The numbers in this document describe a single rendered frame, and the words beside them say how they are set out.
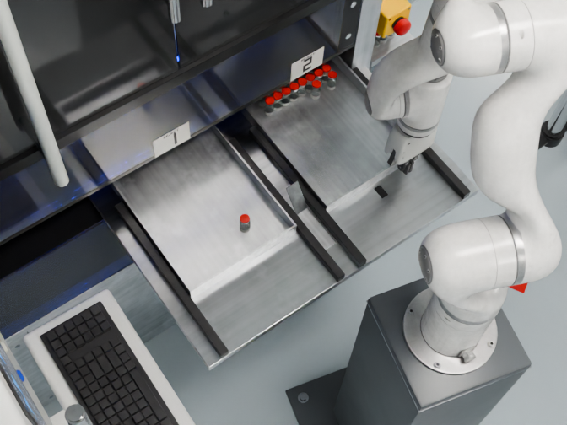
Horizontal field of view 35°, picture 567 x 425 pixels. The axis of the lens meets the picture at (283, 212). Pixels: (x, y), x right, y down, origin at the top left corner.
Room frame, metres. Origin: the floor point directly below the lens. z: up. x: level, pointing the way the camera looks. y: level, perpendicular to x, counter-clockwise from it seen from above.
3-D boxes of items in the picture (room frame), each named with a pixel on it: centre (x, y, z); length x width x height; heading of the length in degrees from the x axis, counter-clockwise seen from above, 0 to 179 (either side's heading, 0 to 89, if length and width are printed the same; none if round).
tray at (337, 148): (1.11, -0.08, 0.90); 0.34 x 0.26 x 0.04; 40
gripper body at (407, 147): (1.02, -0.25, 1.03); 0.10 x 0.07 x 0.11; 129
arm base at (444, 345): (0.67, -0.35, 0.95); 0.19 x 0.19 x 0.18
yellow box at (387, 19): (1.36, -0.20, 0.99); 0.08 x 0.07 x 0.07; 40
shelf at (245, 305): (0.95, 0.00, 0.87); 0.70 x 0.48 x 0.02; 130
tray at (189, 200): (0.90, 0.18, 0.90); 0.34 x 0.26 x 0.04; 40
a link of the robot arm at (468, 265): (0.66, -0.32, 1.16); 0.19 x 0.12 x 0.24; 106
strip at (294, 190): (0.88, -0.06, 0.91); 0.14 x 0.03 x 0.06; 40
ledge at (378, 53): (1.41, -0.18, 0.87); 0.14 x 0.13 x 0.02; 40
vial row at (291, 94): (1.20, -0.01, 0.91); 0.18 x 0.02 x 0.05; 130
